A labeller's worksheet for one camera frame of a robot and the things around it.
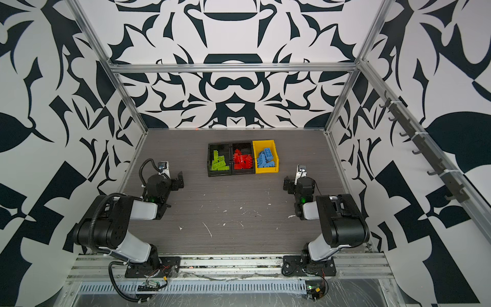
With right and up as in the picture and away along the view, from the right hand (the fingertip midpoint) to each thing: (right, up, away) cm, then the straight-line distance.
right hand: (297, 174), depth 95 cm
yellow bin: (-18, +14, +10) cm, 25 cm away
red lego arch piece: (-27, +6, +4) cm, 28 cm away
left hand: (-63, +2, -1) cm, 63 cm away
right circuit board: (0, -39, -24) cm, 46 cm away
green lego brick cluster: (-40, +5, +6) cm, 40 cm away
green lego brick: (-41, +8, +7) cm, 43 cm away
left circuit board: (-60, -38, -24) cm, 75 cm away
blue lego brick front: (-15, +7, +4) cm, 17 cm away
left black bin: (-38, +12, +14) cm, 43 cm away
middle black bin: (-26, +13, +14) cm, 32 cm away
